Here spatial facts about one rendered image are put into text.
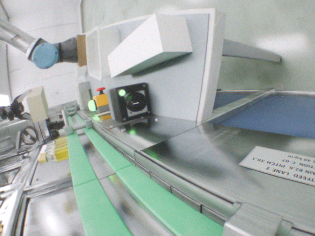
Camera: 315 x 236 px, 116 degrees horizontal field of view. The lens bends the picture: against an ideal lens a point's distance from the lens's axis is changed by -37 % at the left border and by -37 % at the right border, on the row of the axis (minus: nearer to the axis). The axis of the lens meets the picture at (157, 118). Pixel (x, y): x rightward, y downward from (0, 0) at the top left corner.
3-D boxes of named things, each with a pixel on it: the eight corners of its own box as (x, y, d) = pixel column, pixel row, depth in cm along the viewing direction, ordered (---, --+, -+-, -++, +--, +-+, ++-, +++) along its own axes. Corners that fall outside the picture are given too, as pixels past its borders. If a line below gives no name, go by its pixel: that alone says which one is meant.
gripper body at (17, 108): (21, 96, 58) (3, 102, 52) (18, 102, 52) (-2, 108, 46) (25, 109, 62) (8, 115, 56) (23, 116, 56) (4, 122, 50)
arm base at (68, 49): (74, 39, 76) (58, 42, 71) (76, 34, 64) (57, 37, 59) (76, 63, 82) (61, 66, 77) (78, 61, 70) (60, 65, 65)
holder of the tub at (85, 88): (93, 117, 119) (84, 119, 115) (86, 83, 113) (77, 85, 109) (97, 119, 105) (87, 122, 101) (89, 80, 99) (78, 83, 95)
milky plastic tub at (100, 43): (104, 33, 58) (84, 35, 53) (125, 23, 41) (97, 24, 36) (107, 72, 65) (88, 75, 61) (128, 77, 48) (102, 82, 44)
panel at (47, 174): (72, 138, 144) (43, 148, 127) (71, 136, 144) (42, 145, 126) (81, 177, 70) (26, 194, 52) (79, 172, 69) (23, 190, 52)
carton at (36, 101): (43, 85, 64) (30, 88, 61) (40, 94, 53) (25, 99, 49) (47, 105, 70) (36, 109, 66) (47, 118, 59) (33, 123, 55)
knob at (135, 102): (144, 109, 37) (152, 109, 34) (127, 113, 34) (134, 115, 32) (141, 90, 36) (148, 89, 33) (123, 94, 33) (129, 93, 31)
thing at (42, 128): (54, 130, 210) (8, 145, 164) (48, 107, 202) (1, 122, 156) (51, 140, 152) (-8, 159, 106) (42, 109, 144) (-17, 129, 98)
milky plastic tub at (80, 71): (86, 77, 114) (76, 79, 110) (82, 52, 111) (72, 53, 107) (89, 71, 100) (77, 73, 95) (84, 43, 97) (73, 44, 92)
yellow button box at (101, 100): (111, 108, 68) (95, 112, 64) (108, 92, 66) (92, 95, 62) (116, 108, 62) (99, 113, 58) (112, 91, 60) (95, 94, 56)
